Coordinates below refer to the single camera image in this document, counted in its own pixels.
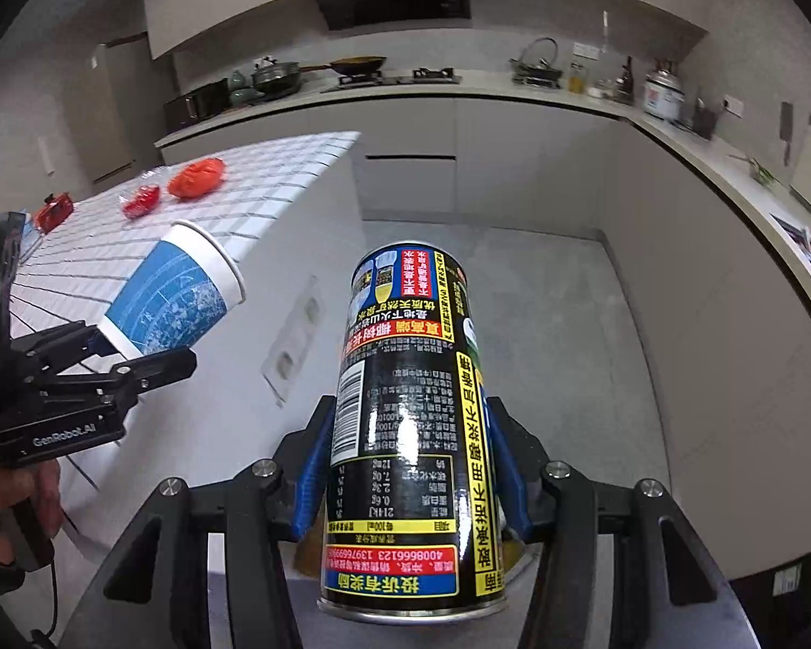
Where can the green vegetable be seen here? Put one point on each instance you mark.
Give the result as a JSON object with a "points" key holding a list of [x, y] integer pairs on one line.
{"points": [[760, 172]]}

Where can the red plastic bag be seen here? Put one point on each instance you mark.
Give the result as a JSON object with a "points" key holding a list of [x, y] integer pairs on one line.
{"points": [[196, 178]]}

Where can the pot with glass lid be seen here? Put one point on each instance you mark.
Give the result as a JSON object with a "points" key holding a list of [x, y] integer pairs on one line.
{"points": [[277, 78]]}

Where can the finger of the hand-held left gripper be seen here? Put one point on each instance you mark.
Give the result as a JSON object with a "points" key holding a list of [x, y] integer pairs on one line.
{"points": [[61, 341], [155, 368]]}

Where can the green ceramic teapot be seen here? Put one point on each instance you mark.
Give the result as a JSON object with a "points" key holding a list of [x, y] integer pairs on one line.
{"points": [[240, 89]]}

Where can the white striped tablecloth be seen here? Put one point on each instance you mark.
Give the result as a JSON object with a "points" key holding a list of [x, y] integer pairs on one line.
{"points": [[243, 176]]}

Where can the black printed drink can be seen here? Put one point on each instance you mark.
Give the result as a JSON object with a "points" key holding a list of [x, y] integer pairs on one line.
{"points": [[405, 419]]}

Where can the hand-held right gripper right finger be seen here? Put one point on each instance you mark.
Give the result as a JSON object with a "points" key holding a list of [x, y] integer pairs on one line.
{"points": [[508, 476]]}

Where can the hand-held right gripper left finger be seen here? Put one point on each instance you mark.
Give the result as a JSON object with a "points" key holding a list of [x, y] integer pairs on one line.
{"points": [[314, 463]]}

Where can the clear wrapper with red print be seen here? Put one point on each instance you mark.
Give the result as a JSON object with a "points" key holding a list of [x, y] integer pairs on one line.
{"points": [[140, 201]]}

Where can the red box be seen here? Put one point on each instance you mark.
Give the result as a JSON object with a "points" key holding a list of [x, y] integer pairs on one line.
{"points": [[54, 211]]}

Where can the white upper cabinets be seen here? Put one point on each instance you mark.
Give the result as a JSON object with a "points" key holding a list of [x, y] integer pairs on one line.
{"points": [[230, 0]]}

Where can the black microwave oven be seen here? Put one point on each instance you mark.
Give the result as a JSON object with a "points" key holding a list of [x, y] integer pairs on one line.
{"points": [[196, 107]]}

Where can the black gas stove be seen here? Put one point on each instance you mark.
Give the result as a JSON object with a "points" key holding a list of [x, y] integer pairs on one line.
{"points": [[392, 81]]}

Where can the beige refrigerator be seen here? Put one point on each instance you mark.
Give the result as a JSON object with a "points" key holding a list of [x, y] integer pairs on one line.
{"points": [[118, 115]]}

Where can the kitchen cleaver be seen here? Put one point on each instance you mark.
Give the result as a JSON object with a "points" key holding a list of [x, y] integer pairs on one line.
{"points": [[786, 128]]}

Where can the white kitchen island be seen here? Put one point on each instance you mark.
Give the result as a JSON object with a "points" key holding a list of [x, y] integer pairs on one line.
{"points": [[311, 250]]}

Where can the blue paper cup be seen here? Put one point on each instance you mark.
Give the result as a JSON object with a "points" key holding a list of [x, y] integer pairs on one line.
{"points": [[169, 291]]}

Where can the white kitchen counter cabinets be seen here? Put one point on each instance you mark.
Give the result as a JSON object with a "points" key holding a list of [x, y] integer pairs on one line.
{"points": [[527, 149]]}

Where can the dark built-in appliance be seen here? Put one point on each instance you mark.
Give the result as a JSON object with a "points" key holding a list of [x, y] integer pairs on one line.
{"points": [[804, 615]]}

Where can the white rice cooker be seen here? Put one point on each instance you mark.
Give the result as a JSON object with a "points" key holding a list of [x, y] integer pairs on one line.
{"points": [[662, 98]]}

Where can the yellow oil bottle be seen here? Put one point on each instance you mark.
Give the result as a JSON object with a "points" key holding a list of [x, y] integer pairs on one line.
{"points": [[576, 80]]}

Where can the dark glass bottle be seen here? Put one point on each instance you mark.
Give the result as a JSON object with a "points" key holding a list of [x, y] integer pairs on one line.
{"points": [[626, 84]]}

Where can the black utensil holder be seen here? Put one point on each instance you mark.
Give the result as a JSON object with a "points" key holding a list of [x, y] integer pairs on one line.
{"points": [[704, 123]]}

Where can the metal kettle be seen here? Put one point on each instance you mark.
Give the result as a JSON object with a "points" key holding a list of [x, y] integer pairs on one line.
{"points": [[537, 67]]}

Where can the white wall socket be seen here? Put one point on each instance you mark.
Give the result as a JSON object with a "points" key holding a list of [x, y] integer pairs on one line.
{"points": [[732, 106]]}

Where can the white socket panel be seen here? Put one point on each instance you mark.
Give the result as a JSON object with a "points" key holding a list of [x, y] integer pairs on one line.
{"points": [[294, 345]]}

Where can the black wok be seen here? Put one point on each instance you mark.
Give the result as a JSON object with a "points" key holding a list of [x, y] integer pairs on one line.
{"points": [[358, 66]]}

